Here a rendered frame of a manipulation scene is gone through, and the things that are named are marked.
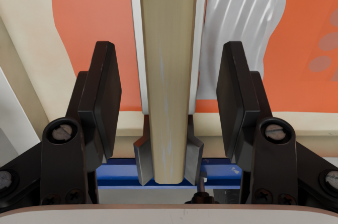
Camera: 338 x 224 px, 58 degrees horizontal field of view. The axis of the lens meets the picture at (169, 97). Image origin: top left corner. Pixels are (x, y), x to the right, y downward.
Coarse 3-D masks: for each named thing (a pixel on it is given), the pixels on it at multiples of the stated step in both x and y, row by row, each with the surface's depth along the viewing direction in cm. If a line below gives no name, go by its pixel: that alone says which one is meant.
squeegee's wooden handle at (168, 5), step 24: (144, 0) 16; (168, 0) 16; (192, 0) 16; (144, 24) 17; (168, 24) 17; (192, 24) 17; (144, 48) 18; (168, 48) 18; (192, 48) 18; (168, 72) 19; (168, 96) 21; (168, 120) 23; (168, 144) 25; (168, 168) 28
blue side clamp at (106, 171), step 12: (108, 168) 39; (120, 168) 39; (132, 168) 39; (204, 168) 39; (216, 168) 39; (228, 168) 39; (240, 168) 39; (108, 180) 42; (120, 180) 42; (132, 180) 42; (216, 180) 42; (228, 180) 42; (240, 180) 42
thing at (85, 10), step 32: (64, 0) 27; (96, 0) 27; (128, 0) 27; (288, 0) 27; (320, 0) 27; (64, 32) 29; (96, 32) 29; (128, 32) 29; (288, 32) 30; (128, 64) 32; (288, 64) 33; (128, 96) 36; (288, 96) 36; (320, 96) 36
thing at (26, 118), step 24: (0, 24) 28; (0, 48) 28; (0, 72) 29; (24, 72) 33; (0, 96) 31; (24, 96) 33; (0, 120) 34; (24, 120) 34; (48, 120) 39; (24, 144) 37; (120, 144) 41; (216, 144) 41; (312, 144) 41; (336, 144) 41
